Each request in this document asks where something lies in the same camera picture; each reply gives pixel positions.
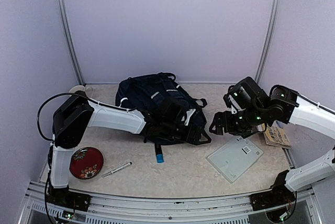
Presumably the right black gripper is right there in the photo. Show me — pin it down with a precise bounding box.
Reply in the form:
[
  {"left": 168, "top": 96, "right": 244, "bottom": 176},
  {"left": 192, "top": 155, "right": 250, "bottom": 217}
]
[{"left": 209, "top": 105, "right": 267, "bottom": 137}]

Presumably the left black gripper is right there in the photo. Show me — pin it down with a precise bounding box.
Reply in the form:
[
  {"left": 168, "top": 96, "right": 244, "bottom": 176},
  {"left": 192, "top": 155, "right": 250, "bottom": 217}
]
[{"left": 162, "top": 118, "right": 212, "bottom": 145}]

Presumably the grey white book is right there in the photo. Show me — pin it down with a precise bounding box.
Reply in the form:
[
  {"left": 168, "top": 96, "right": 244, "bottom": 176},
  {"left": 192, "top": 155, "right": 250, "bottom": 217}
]
[{"left": 206, "top": 137, "right": 264, "bottom": 184}]

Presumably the navy blue student backpack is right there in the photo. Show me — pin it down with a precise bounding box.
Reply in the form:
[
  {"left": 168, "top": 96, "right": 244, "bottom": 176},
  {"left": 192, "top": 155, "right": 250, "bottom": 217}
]
[{"left": 115, "top": 72, "right": 207, "bottom": 145}]

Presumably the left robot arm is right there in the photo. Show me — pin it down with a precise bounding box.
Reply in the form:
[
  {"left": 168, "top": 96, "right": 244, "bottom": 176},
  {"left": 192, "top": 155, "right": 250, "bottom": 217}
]
[{"left": 44, "top": 91, "right": 210, "bottom": 211}]

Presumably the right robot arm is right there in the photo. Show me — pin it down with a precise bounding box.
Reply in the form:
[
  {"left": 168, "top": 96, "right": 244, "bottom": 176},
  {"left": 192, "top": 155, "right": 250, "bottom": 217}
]
[{"left": 209, "top": 76, "right": 334, "bottom": 211}]

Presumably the black and blue stamp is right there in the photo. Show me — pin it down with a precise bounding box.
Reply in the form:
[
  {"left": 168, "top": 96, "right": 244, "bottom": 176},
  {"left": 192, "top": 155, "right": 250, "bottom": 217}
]
[{"left": 154, "top": 143, "right": 164, "bottom": 163}]

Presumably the colourful comic booklet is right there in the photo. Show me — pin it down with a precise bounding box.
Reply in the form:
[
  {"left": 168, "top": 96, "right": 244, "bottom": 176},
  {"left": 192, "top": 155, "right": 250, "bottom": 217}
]
[{"left": 264, "top": 121, "right": 291, "bottom": 149}]

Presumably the clear plastic syringe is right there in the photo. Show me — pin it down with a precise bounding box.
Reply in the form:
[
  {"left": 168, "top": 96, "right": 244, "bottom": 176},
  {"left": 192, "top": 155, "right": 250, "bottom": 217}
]
[{"left": 102, "top": 162, "right": 132, "bottom": 178}]

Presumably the red floral plate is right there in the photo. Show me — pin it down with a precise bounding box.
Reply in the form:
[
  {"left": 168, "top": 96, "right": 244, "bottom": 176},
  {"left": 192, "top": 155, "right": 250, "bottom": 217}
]
[{"left": 70, "top": 147, "right": 104, "bottom": 180}]

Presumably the white patterned ceramic cup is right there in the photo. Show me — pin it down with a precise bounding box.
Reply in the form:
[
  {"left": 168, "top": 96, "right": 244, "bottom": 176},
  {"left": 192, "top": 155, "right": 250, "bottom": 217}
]
[{"left": 69, "top": 85, "right": 94, "bottom": 97}]

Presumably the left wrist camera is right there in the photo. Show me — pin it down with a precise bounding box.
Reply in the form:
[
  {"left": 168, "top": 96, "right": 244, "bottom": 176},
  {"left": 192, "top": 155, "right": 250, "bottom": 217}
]
[{"left": 182, "top": 108, "right": 196, "bottom": 126}]

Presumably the front aluminium rail base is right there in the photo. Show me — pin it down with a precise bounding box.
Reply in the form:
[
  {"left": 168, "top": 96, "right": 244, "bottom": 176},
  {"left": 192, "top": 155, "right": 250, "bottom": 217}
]
[{"left": 16, "top": 181, "right": 326, "bottom": 223}]

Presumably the right aluminium frame post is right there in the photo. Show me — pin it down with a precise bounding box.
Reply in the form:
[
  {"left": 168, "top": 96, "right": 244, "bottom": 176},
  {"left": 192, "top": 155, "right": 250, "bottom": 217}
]
[{"left": 255, "top": 0, "right": 280, "bottom": 84}]

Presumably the aluminium frame post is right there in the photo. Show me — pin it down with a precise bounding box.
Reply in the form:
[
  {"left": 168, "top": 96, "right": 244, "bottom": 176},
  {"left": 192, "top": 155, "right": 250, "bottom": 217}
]
[
  {"left": 57, "top": 0, "right": 86, "bottom": 85},
  {"left": 255, "top": 0, "right": 280, "bottom": 84}
]

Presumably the left aluminium frame post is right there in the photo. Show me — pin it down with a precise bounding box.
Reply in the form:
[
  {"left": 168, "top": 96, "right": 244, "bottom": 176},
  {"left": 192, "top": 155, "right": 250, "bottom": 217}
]
[{"left": 57, "top": 0, "right": 86, "bottom": 85}]

